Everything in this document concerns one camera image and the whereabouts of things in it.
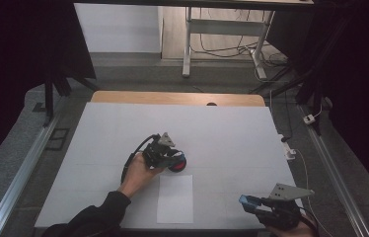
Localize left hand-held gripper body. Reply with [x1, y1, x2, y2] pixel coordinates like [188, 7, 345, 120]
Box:
[142, 132, 177, 171]

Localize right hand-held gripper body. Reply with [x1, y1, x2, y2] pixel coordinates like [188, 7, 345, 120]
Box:
[256, 183, 315, 231]

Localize round red ink pad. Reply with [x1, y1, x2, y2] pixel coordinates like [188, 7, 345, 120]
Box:
[168, 158, 187, 174]

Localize blue stamp cap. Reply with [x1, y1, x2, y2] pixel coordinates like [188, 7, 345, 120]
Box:
[238, 194, 261, 213]

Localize person's right hand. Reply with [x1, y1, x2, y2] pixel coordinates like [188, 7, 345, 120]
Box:
[265, 212, 317, 237]

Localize person's left hand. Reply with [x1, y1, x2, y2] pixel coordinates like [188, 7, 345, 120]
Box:
[117, 153, 165, 199]

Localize white paper sheet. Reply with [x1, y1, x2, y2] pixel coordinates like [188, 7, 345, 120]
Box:
[156, 174, 194, 225]

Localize large white table cover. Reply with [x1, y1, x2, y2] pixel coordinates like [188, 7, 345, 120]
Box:
[34, 101, 312, 230]

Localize white power strip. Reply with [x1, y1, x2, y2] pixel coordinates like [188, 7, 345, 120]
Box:
[277, 133, 297, 162]

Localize black stand legs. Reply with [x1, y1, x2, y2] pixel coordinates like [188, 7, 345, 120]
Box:
[41, 76, 102, 128]

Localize dark desk top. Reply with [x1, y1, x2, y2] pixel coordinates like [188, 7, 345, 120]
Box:
[73, 0, 315, 11]

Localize black curtain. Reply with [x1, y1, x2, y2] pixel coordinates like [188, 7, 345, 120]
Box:
[266, 0, 369, 206]
[0, 0, 97, 179]

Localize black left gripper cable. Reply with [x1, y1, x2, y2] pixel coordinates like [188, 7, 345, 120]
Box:
[120, 133, 161, 184]

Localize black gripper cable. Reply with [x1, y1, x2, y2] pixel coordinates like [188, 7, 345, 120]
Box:
[299, 210, 321, 237]
[120, 133, 161, 184]

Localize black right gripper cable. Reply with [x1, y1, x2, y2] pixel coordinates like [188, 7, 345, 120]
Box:
[299, 210, 321, 237]

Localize long white cable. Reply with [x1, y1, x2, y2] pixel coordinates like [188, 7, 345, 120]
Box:
[293, 148, 334, 237]

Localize aluminium rail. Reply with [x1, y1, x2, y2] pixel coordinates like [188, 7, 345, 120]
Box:
[299, 105, 369, 237]
[0, 115, 60, 237]

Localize tangle of black floor cables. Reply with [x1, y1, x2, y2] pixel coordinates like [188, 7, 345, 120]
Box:
[190, 8, 289, 68]

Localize white metal desk frame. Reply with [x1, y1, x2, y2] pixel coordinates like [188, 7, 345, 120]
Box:
[182, 6, 276, 81]

